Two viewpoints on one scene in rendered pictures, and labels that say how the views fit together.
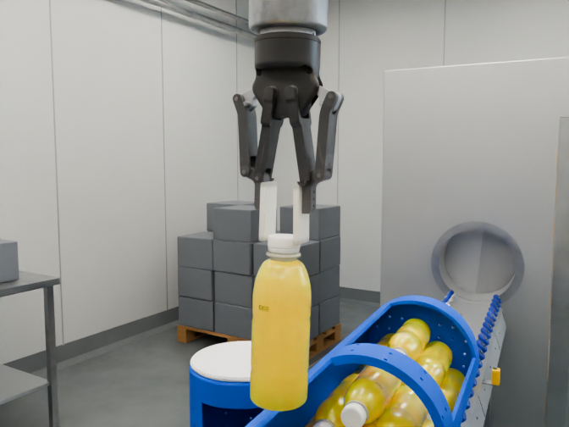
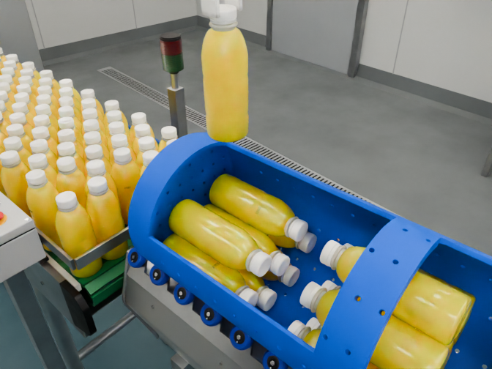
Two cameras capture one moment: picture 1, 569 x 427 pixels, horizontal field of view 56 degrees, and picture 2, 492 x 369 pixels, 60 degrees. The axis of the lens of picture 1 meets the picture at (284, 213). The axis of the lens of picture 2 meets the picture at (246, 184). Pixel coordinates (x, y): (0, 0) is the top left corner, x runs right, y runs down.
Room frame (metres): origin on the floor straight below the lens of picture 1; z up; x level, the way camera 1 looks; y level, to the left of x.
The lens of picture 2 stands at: (0.83, -0.60, 1.62)
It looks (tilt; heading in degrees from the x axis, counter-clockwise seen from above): 35 degrees down; 105
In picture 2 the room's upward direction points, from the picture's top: straight up
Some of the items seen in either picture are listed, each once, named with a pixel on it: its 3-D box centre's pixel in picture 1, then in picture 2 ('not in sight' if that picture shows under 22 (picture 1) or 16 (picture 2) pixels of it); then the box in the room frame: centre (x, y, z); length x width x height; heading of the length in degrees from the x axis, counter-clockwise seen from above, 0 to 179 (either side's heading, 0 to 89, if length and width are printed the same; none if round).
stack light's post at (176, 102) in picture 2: not in sight; (189, 222); (0.29, 0.55, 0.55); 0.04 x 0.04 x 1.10; 64
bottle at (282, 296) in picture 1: (280, 325); (225, 80); (0.64, 0.00, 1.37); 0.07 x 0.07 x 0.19
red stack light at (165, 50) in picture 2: not in sight; (170, 45); (0.29, 0.55, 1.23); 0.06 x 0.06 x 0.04
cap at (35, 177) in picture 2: not in sight; (36, 177); (0.19, 0.02, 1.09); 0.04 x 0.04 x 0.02
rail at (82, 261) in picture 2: not in sight; (151, 218); (0.41, 0.10, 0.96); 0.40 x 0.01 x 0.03; 64
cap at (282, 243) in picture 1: (284, 243); (222, 14); (0.64, 0.00, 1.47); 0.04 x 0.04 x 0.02
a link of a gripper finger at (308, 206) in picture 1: (316, 191); not in sight; (0.62, -0.04, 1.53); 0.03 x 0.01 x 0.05; 63
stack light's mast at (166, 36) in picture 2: not in sight; (173, 62); (0.29, 0.55, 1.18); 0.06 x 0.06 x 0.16
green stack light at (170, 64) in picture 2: not in sight; (172, 60); (0.29, 0.55, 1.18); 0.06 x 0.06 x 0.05
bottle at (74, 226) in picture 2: not in sight; (77, 236); (0.30, -0.03, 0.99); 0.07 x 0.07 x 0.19
